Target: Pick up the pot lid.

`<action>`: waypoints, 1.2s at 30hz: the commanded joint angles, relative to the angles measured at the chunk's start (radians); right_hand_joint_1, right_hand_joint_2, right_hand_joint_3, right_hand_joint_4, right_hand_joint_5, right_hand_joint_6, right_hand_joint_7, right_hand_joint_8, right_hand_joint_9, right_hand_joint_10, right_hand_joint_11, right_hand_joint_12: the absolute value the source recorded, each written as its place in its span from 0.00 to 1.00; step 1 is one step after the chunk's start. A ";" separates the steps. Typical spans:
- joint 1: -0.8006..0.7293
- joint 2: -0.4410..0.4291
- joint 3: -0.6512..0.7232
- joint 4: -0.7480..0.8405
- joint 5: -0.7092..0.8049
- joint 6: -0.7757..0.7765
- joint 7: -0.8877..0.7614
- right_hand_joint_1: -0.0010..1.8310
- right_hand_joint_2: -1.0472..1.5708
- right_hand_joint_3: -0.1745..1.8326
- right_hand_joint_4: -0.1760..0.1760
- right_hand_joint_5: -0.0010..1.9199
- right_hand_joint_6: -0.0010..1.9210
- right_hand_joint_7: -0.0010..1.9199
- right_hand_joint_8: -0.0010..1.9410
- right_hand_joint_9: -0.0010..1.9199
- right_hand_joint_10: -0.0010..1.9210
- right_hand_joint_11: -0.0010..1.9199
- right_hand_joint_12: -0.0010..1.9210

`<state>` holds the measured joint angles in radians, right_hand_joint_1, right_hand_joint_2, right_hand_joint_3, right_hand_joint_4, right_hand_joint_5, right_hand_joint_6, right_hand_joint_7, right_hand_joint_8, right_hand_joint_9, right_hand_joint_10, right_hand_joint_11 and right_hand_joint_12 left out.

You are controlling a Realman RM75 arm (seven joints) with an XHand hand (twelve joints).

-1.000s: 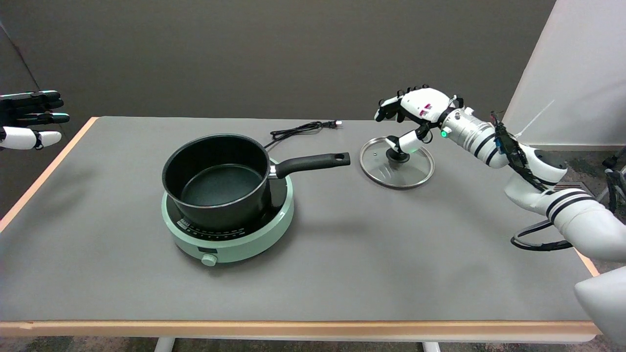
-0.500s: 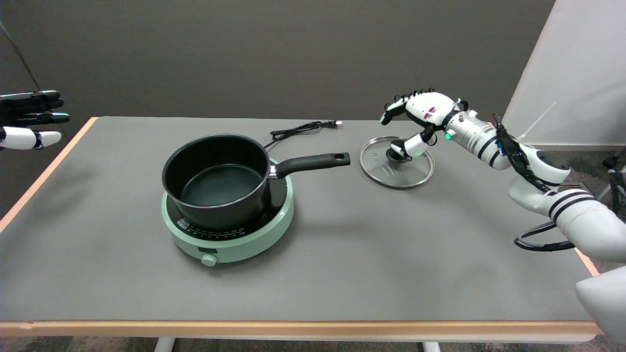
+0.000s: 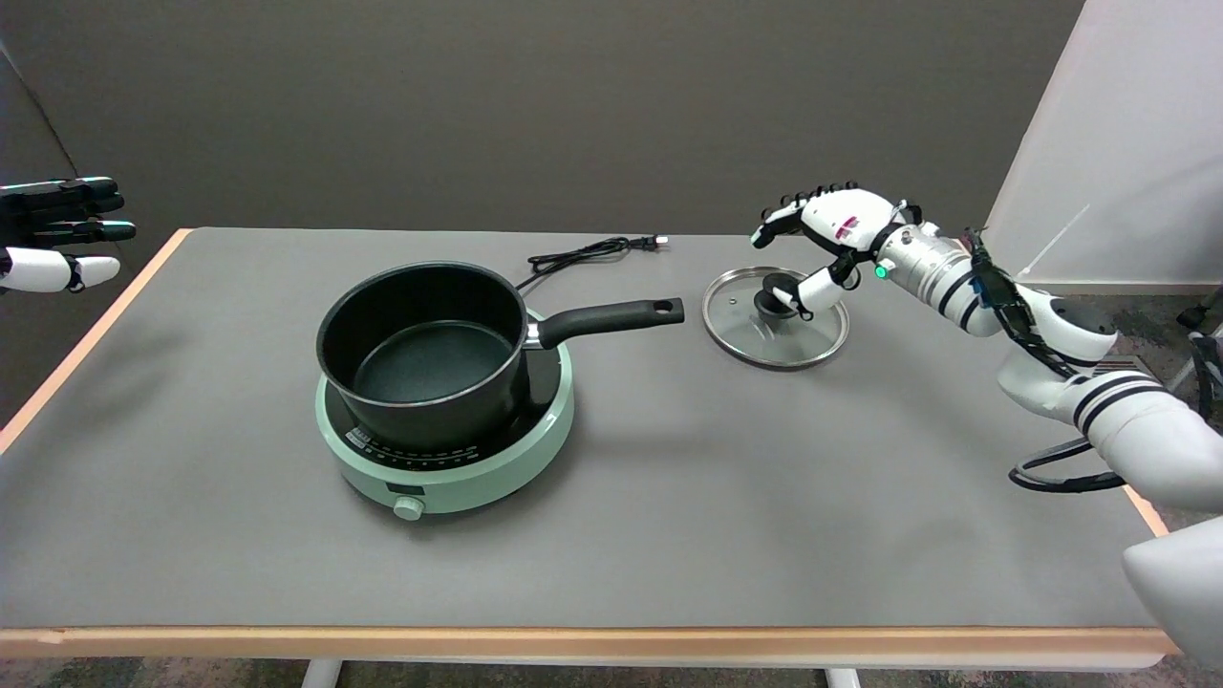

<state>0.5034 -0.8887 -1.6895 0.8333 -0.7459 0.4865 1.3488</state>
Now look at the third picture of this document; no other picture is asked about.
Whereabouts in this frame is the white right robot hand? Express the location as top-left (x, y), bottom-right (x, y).
top-left (750, 183), bottom-right (911, 322)

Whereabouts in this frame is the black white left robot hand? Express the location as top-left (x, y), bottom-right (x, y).
top-left (0, 177), bottom-right (138, 295)

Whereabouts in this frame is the glass pot lid black knob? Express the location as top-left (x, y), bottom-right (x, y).
top-left (702, 266), bottom-right (850, 371)

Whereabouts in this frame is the gray table mat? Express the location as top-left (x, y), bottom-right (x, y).
top-left (0, 227), bottom-right (1162, 630)

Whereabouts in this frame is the office chair base with casters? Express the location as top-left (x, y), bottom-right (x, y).
top-left (1175, 287), bottom-right (1223, 335)

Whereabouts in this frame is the green round induction cooker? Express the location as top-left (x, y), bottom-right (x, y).
top-left (314, 311), bottom-right (576, 522)

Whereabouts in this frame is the black forearm cable bundle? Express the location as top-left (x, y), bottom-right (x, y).
top-left (959, 229), bottom-right (1081, 379)

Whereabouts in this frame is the black power cord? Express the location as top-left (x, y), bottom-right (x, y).
top-left (514, 234), bottom-right (670, 292)

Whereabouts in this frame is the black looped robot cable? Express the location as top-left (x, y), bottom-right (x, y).
top-left (1008, 438), bottom-right (1130, 494)

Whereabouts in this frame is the black hanging robot cable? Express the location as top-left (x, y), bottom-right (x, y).
top-left (1185, 330), bottom-right (1223, 423)

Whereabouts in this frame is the black saucepan with handle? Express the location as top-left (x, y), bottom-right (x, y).
top-left (316, 261), bottom-right (685, 452)

